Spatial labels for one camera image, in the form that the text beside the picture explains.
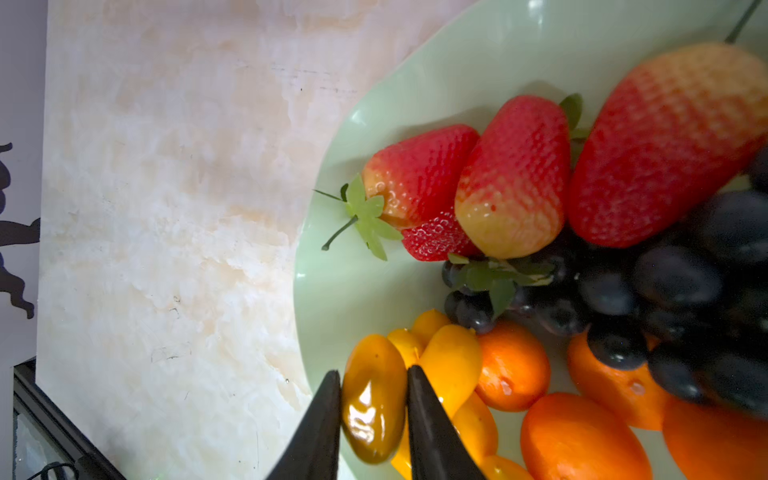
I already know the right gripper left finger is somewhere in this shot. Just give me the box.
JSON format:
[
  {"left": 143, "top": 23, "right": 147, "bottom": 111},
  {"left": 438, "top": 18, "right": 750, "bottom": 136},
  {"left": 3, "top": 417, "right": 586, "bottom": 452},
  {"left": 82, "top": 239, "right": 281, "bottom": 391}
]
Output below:
[{"left": 267, "top": 370, "right": 341, "bottom": 480}]

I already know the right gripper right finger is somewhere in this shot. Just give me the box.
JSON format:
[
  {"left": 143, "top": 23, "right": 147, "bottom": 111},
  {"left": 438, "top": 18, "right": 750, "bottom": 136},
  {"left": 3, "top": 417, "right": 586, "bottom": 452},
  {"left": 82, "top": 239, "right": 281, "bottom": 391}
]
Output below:
[{"left": 407, "top": 365, "right": 485, "bottom": 480}]

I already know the yellow tomato cluster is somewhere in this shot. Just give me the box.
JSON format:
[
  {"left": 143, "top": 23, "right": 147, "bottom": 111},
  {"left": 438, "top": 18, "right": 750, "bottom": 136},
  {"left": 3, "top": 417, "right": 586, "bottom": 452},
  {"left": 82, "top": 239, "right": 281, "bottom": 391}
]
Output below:
[
  {"left": 410, "top": 309, "right": 451, "bottom": 347},
  {"left": 479, "top": 455, "right": 533, "bottom": 480},
  {"left": 341, "top": 334, "right": 408, "bottom": 464},
  {"left": 418, "top": 324, "right": 482, "bottom": 418}
]

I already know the yellow tomato cluster bottom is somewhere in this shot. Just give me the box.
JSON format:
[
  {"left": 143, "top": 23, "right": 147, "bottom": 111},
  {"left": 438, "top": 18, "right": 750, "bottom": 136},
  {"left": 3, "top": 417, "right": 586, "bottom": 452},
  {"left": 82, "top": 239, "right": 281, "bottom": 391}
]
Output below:
[{"left": 418, "top": 324, "right": 482, "bottom": 418}]

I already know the orange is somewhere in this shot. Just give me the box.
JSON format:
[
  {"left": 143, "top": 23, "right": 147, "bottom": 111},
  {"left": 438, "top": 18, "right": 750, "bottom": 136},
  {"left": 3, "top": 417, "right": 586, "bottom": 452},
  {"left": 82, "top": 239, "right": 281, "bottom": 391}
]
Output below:
[
  {"left": 662, "top": 400, "right": 767, "bottom": 479},
  {"left": 567, "top": 333, "right": 672, "bottom": 431},
  {"left": 475, "top": 320, "right": 551, "bottom": 412},
  {"left": 520, "top": 392, "right": 653, "bottom": 479}
]

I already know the small strawberry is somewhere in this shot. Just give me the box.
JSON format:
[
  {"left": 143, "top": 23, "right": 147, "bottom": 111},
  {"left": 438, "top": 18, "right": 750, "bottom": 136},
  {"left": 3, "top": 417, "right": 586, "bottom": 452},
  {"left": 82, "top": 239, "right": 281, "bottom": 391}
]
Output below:
[{"left": 455, "top": 95, "right": 571, "bottom": 259}]

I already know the dark fake grape bunch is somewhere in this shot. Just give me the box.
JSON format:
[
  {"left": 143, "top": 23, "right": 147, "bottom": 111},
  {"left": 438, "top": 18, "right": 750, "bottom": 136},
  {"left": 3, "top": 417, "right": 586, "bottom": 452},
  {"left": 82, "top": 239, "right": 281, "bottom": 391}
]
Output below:
[{"left": 442, "top": 143, "right": 768, "bottom": 419}]

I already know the light green wavy fruit bowl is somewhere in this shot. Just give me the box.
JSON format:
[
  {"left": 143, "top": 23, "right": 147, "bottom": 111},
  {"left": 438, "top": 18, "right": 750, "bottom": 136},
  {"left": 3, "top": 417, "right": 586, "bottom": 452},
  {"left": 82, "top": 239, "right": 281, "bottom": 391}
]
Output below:
[{"left": 293, "top": 0, "right": 768, "bottom": 480}]

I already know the yellow tomato front lowest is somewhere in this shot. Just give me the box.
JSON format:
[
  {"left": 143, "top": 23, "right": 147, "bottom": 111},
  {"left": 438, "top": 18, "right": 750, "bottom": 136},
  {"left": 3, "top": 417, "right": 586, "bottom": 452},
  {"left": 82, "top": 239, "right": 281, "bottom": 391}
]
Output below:
[{"left": 390, "top": 421, "right": 412, "bottom": 480}]

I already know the black base frame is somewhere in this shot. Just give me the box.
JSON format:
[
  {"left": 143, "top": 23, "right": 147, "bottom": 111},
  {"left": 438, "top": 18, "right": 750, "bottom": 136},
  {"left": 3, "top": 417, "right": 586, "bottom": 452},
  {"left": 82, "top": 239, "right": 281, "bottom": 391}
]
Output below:
[{"left": 12, "top": 358, "right": 125, "bottom": 480}]

